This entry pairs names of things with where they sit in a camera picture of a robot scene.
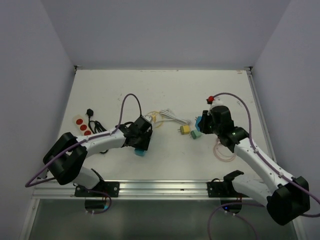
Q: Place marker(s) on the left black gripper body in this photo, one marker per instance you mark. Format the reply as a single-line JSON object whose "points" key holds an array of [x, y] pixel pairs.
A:
{"points": [[143, 140]]}

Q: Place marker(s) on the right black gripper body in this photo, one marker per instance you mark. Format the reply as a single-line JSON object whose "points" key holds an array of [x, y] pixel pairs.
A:
{"points": [[208, 126]]}

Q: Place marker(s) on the teal USB hub strip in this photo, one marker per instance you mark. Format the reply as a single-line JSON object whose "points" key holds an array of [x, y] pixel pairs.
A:
{"points": [[139, 152]]}

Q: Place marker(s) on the blue charger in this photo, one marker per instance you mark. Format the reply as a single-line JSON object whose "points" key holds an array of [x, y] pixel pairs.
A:
{"points": [[197, 121]]}

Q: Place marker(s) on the green USB charger plug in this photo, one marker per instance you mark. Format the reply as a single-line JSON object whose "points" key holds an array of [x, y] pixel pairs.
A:
{"points": [[195, 134]]}

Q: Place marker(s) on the yellow USB charger plug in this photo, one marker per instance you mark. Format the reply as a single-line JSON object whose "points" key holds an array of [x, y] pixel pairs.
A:
{"points": [[184, 129]]}

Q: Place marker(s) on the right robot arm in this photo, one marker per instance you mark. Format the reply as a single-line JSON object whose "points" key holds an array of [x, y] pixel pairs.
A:
{"points": [[284, 196]]}

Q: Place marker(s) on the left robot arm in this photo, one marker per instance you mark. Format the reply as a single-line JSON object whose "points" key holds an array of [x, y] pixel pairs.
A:
{"points": [[66, 158]]}

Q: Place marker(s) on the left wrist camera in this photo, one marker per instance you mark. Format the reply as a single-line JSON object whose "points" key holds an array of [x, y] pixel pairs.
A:
{"points": [[148, 118]]}

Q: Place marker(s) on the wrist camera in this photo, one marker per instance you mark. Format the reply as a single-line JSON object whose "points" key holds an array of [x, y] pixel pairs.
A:
{"points": [[148, 118], [214, 102]]}

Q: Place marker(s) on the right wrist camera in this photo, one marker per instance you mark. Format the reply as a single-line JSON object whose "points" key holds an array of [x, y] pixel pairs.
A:
{"points": [[214, 102]]}

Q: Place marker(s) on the aluminium front rail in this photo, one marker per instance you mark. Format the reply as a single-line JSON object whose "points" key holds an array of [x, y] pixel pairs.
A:
{"points": [[132, 190]]}

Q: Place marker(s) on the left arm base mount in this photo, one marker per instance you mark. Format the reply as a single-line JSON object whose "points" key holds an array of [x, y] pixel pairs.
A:
{"points": [[111, 188]]}

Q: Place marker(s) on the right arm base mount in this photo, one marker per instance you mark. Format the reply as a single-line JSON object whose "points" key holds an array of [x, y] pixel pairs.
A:
{"points": [[221, 189]]}

